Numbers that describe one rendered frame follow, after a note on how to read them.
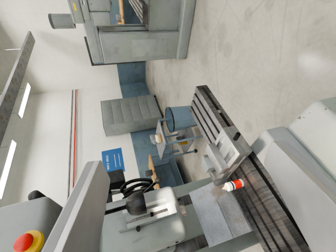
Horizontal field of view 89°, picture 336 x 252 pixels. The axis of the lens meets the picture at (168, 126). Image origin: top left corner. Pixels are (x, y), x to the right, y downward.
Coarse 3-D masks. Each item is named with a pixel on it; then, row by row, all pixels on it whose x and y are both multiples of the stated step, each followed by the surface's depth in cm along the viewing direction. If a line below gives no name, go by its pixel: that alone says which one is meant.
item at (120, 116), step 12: (144, 96) 644; (108, 108) 586; (120, 108) 591; (132, 108) 597; (144, 108) 603; (156, 108) 608; (108, 120) 553; (120, 120) 558; (132, 120) 562; (144, 120) 576; (156, 120) 595; (108, 132) 567; (120, 132) 586
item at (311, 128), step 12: (312, 108) 67; (324, 108) 63; (300, 120) 72; (312, 120) 68; (324, 120) 64; (300, 132) 73; (312, 132) 68; (324, 132) 64; (312, 144) 69; (324, 144) 65; (312, 156) 70; (324, 156) 66; (324, 168) 66
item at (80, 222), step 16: (96, 160) 10; (80, 176) 9; (96, 176) 9; (80, 192) 8; (96, 192) 9; (64, 208) 7; (80, 208) 7; (96, 208) 9; (64, 224) 7; (80, 224) 7; (96, 224) 8; (48, 240) 6; (64, 240) 6; (80, 240) 7; (96, 240) 8
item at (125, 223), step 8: (152, 208) 63; (160, 208) 63; (168, 208) 63; (128, 216) 60; (136, 216) 60; (144, 216) 60; (152, 216) 61; (160, 216) 61; (168, 216) 64; (120, 224) 58; (128, 224) 59; (136, 224) 59; (144, 224) 62; (120, 232) 59
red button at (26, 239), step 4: (20, 236) 42; (24, 236) 42; (28, 236) 43; (32, 236) 43; (16, 240) 42; (20, 240) 42; (24, 240) 42; (28, 240) 42; (32, 240) 43; (16, 244) 41; (20, 244) 41; (24, 244) 41; (28, 244) 42; (16, 248) 41; (20, 248) 41; (24, 248) 41
